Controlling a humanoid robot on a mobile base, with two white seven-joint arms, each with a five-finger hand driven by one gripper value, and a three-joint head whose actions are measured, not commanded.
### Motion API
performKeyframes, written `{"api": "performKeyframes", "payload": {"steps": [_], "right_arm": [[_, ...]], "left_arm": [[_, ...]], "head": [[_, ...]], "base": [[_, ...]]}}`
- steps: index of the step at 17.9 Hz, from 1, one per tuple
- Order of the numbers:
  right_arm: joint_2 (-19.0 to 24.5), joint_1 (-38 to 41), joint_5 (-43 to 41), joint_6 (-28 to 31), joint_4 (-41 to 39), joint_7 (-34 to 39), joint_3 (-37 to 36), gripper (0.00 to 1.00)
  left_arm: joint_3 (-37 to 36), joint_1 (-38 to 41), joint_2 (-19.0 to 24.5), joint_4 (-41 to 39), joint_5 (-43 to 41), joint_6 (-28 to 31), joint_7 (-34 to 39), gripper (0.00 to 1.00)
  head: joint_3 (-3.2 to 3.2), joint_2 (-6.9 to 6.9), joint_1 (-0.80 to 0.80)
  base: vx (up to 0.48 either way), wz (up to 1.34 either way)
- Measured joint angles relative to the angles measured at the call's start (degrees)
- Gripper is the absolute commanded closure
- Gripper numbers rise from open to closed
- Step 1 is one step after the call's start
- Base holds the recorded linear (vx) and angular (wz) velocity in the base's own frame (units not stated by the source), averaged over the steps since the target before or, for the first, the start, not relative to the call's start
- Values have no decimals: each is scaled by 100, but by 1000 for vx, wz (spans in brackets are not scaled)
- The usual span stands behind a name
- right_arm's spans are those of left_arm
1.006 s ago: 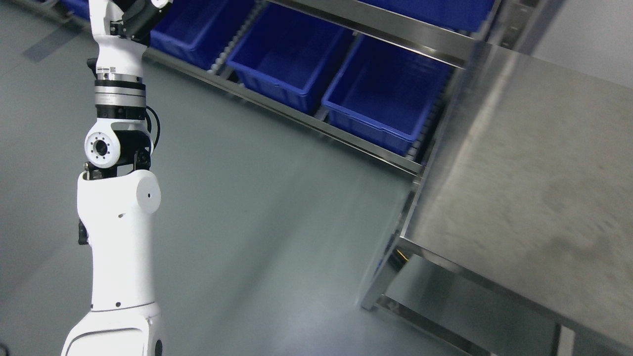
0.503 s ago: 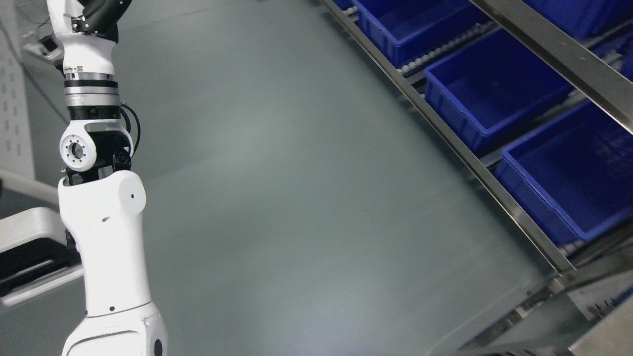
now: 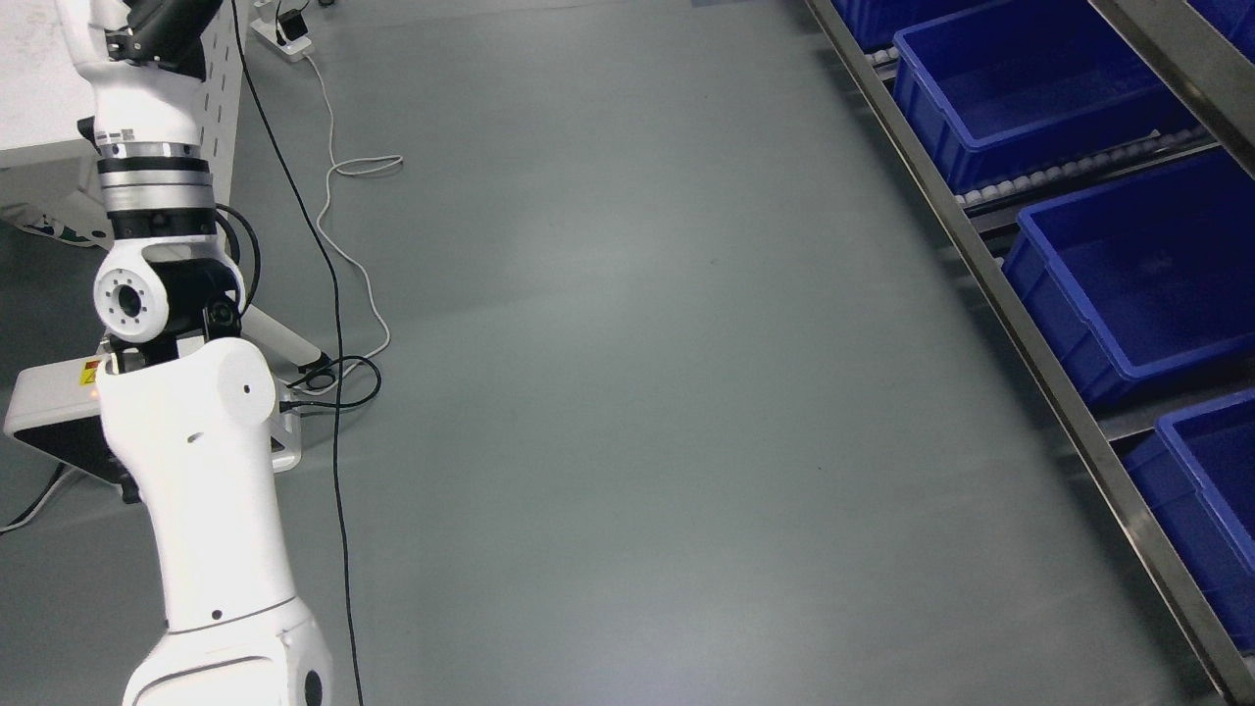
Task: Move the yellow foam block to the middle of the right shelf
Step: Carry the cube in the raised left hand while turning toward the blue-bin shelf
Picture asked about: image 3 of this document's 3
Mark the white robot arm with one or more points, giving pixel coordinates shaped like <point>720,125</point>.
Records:
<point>185,400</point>

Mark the steel roller shelf rack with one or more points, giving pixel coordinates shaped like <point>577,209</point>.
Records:
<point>1227,670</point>

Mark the blue plastic bin far left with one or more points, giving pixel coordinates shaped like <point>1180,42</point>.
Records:
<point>874,23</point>

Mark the blue plastic bin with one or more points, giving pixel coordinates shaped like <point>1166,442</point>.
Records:
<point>1195,471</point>
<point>874,23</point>
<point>1008,88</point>
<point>1142,284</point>

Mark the white power strip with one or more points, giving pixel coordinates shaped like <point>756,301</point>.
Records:
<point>286,33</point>

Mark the blue plastic bin centre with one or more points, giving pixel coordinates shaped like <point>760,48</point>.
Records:
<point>1142,284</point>

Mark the white device base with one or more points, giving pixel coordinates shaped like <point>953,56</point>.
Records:
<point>55,408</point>

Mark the blue plastic bin upper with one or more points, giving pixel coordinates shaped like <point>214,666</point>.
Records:
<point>1195,471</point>

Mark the white perforated cabinet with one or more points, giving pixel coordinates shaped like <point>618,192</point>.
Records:
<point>50,188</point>

